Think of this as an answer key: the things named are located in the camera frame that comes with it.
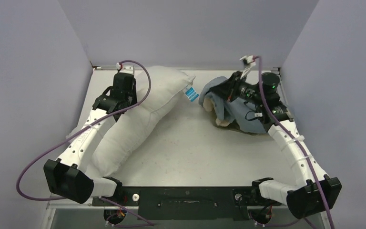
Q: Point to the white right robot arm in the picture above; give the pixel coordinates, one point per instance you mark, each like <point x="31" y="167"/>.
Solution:
<point x="315" y="191"/>

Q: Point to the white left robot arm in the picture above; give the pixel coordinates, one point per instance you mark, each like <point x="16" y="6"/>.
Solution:
<point x="66" y="176"/>

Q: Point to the white pillow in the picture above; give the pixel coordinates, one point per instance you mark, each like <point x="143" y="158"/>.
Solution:
<point x="161" y="88"/>

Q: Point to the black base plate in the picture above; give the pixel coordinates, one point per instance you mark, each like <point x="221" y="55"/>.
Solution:
<point x="190" y="203"/>

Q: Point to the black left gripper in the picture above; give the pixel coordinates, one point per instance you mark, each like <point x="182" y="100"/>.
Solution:
<point x="134" y="100"/>

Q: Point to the light blue pillowcase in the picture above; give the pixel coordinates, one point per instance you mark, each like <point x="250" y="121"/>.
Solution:
<point x="251" y="117"/>

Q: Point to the blue pillow label tag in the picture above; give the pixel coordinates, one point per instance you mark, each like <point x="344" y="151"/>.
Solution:
<point x="190" y="93"/>

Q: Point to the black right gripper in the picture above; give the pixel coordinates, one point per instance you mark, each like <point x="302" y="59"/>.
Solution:
<point x="229" y="89"/>

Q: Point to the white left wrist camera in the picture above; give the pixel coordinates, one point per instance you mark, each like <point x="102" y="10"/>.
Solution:
<point x="125" y="68"/>

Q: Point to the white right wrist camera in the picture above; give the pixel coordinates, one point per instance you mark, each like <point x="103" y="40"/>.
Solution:
<point x="249" y="61"/>

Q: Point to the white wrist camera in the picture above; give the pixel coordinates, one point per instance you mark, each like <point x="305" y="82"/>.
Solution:
<point x="125" y="68"/>
<point x="249" y="61"/>

